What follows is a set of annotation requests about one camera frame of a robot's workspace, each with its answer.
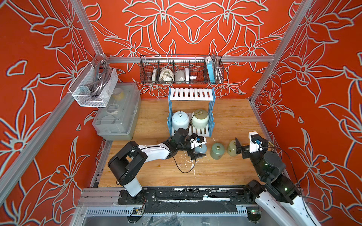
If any translucent plastic storage box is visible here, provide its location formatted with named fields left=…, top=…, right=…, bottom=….
left=92, top=82, right=141, bottom=141

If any blue white picket shelf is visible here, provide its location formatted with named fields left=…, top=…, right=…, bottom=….
left=167, top=88, right=216, bottom=137

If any cream round ceramic jar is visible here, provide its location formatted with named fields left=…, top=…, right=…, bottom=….
left=191, top=109, right=209, bottom=129

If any grey-blue tea canister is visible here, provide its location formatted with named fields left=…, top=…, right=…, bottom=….
left=195, top=144, right=207, bottom=154

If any clear plastic wall basket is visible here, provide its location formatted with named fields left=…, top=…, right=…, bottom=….
left=68, top=63, right=118, bottom=108

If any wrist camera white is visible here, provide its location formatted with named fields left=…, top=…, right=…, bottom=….
left=189, top=136, right=207, bottom=149
left=248, top=131, right=263, bottom=153

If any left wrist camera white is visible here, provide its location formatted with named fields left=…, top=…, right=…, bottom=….
left=189, top=136, right=207, bottom=149

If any brown tape roll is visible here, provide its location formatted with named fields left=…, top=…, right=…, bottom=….
left=268, top=141, right=276, bottom=152

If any blue box in basket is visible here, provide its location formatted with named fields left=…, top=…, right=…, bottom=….
left=205, top=56, right=215, bottom=84

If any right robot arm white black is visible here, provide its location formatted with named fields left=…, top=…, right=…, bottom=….
left=235, top=132, right=320, bottom=226

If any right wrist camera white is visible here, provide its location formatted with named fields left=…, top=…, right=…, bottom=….
left=248, top=131, right=263, bottom=153

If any yellow tea canister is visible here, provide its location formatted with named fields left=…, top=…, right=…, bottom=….
left=227, top=140, right=237, bottom=157

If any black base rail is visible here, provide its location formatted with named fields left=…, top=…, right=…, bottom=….
left=117, top=186, right=262, bottom=213

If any cream cloth in basket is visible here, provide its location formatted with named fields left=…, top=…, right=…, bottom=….
left=158, top=67, right=174, bottom=82

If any green tea canister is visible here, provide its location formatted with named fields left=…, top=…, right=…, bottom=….
left=210, top=143, right=225, bottom=160

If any metal hose in basket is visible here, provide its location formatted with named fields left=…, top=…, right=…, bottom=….
left=212, top=55, right=224, bottom=84

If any black wire wall basket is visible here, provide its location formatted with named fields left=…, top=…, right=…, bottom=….
left=140, top=54, right=224, bottom=85

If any pale blue round ceramic jar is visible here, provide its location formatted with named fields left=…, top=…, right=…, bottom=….
left=171, top=111, right=190, bottom=131

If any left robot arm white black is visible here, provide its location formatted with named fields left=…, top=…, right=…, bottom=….
left=107, top=128, right=206, bottom=197

